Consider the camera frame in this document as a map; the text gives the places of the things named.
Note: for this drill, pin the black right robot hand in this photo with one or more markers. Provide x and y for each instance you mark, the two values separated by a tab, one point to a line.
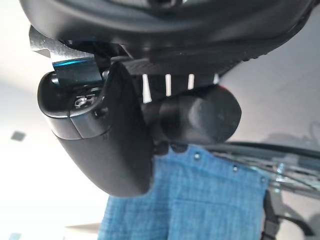
112	140

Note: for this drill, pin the spoked wheelchair wheel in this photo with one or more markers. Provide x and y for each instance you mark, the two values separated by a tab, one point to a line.
275	146

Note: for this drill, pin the grey floor tape square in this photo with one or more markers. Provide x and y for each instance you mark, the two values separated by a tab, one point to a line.
18	135

